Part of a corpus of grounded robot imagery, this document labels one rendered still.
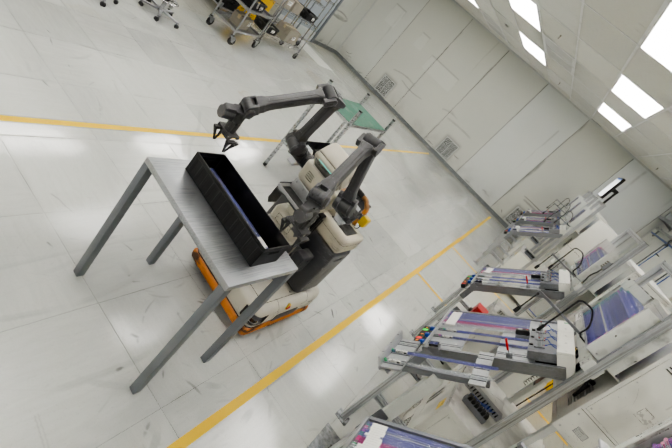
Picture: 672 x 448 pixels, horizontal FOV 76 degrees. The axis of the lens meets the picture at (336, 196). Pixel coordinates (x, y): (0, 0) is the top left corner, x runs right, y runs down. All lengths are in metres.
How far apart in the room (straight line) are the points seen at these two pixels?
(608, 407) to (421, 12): 10.73
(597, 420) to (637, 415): 0.17
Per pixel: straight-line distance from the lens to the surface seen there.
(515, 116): 11.22
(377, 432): 1.88
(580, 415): 2.60
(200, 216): 1.90
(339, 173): 1.76
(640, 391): 2.55
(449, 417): 2.73
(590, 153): 11.13
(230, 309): 2.69
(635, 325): 2.42
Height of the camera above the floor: 1.90
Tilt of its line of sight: 22 degrees down
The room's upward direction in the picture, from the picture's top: 43 degrees clockwise
